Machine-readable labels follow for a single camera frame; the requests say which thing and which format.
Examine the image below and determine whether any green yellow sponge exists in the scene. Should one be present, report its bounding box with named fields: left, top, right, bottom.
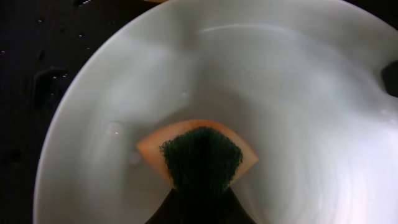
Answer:
left=137, top=119, right=259, bottom=201

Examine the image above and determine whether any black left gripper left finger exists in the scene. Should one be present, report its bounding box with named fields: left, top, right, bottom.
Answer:
left=146, top=189, right=199, bottom=224

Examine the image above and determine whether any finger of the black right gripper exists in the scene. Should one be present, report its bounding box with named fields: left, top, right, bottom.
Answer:
left=381, top=60, right=398, bottom=98

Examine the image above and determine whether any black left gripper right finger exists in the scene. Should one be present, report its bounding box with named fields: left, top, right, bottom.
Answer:
left=198, top=187, right=256, bottom=224

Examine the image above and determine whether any black round tray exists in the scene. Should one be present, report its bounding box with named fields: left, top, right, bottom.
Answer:
left=0, top=0, right=398, bottom=224

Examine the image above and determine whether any light blue plate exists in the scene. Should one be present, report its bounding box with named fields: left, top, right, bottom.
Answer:
left=34, top=1, right=397, bottom=223

